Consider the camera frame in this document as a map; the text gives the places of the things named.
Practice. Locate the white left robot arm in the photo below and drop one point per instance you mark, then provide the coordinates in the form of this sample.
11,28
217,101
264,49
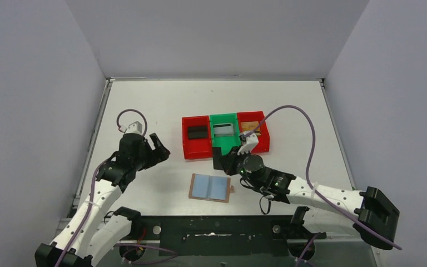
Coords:
83,242

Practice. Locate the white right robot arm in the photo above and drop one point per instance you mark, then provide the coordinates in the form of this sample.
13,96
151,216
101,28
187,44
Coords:
369,214

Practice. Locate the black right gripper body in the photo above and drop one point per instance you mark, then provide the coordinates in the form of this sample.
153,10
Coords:
221,162

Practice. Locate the green plastic bin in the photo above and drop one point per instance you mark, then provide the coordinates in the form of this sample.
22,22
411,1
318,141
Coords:
227,142

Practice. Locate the aluminium frame rail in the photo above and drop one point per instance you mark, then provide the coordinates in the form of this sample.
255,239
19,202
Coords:
281,226

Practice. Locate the red bin with black card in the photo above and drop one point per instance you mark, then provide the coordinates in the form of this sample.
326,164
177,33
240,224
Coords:
199,148

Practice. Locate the black card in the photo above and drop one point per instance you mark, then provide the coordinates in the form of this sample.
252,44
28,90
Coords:
216,158
197,132

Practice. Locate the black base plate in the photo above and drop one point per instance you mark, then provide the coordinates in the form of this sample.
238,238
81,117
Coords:
224,245

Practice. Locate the gold card stack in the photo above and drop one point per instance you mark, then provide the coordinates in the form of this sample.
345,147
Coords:
248,126

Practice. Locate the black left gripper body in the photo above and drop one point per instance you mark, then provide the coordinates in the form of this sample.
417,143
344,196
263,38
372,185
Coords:
149,152

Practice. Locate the tan leather card holder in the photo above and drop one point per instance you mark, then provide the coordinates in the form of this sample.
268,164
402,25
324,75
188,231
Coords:
210,188

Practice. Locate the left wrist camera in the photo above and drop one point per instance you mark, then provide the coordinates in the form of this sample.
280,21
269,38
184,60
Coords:
135,128

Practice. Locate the silver card stack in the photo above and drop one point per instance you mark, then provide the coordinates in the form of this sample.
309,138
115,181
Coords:
223,129

